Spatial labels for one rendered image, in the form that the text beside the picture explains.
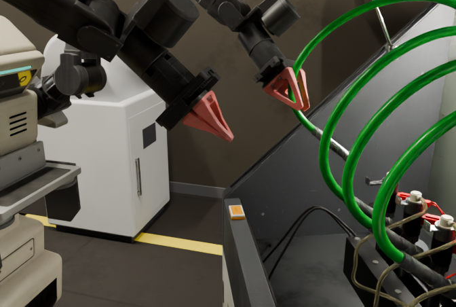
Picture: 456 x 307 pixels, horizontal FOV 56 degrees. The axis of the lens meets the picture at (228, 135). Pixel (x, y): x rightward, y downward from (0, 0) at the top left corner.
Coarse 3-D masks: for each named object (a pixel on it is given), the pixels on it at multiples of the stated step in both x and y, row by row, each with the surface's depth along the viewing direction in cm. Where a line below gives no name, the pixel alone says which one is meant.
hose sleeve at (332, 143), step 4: (316, 128) 83; (312, 132) 84; (316, 132) 83; (320, 132) 83; (316, 136) 84; (320, 136) 83; (332, 140) 83; (332, 144) 83; (336, 144) 83; (332, 148) 83; (336, 148) 83; (340, 148) 83; (344, 148) 83; (336, 152) 84; (340, 152) 83; (344, 152) 83; (344, 156) 83
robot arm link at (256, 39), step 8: (256, 16) 86; (248, 24) 86; (256, 24) 86; (264, 24) 85; (240, 32) 87; (248, 32) 86; (256, 32) 85; (264, 32) 86; (240, 40) 87; (248, 40) 86; (256, 40) 85; (272, 40) 87; (248, 48) 86
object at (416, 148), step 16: (432, 128) 46; (448, 128) 46; (416, 144) 46; (400, 160) 47; (400, 176) 47; (384, 192) 47; (384, 208) 48; (384, 224) 48; (384, 240) 49; (400, 256) 50; (416, 272) 51; (432, 272) 51
